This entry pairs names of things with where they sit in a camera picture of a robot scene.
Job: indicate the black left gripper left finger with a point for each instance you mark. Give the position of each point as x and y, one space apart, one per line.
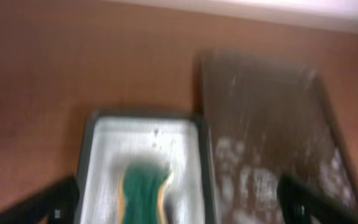
57 202

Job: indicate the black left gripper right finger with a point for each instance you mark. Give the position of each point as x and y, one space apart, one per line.
300 204

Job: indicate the green and yellow sponge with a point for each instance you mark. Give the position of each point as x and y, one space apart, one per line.
141 192

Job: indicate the small dark green tray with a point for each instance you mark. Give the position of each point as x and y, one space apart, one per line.
178 144

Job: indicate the large brown tray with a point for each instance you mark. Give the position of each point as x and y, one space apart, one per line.
267 118

